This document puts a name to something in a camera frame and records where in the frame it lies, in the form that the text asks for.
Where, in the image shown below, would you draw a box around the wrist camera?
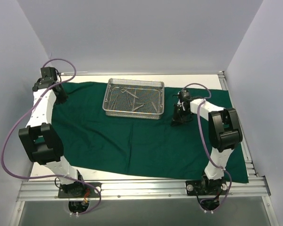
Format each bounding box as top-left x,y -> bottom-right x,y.
178,89 -> 191,102
41,67 -> 58,81

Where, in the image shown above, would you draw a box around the silver forceps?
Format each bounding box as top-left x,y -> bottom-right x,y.
111,95 -> 118,110
128,99 -> 145,112

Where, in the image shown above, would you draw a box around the aluminium right side rail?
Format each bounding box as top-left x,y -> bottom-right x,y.
217,71 -> 259,177

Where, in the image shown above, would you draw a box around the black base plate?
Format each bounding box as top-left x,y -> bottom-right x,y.
58,182 -> 102,198
185,179 -> 228,196

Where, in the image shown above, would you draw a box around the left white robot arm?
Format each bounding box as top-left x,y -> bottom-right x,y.
18,77 -> 86,197

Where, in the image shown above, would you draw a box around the silver forceps centre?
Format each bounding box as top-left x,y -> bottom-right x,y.
128,99 -> 145,112

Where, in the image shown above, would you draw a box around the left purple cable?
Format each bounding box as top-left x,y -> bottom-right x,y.
0,58 -> 102,216

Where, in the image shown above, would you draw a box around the aluminium front rail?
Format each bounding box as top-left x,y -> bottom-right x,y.
17,177 -> 271,202

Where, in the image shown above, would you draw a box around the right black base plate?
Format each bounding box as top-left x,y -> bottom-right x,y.
185,179 -> 228,196

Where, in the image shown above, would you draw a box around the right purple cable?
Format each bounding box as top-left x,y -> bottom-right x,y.
181,82 -> 232,210

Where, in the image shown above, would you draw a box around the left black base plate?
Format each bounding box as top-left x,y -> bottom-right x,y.
58,182 -> 102,198

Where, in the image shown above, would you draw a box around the purple cable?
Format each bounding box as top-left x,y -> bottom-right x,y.
0,58 -> 102,216
181,82 -> 232,210

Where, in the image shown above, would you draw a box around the aluminium rail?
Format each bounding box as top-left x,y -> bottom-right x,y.
17,177 -> 271,202
217,71 -> 259,177

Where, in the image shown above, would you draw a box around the metal mesh instrument tray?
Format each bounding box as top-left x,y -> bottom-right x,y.
102,78 -> 165,120

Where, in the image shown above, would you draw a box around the silver forceps left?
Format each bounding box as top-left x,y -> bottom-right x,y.
111,95 -> 118,110

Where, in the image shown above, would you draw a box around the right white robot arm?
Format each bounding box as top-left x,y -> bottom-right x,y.
171,99 -> 243,194

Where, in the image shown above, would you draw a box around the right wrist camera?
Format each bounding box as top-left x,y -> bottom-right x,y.
178,89 -> 191,102

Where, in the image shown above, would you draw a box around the green surgical cloth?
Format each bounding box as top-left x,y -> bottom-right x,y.
49,81 -> 250,184

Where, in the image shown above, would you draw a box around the silver surgical scissors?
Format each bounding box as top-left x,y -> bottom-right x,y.
120,87 -> 139,99

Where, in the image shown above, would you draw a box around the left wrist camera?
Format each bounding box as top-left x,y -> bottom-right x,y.
41,67 -> 58,81

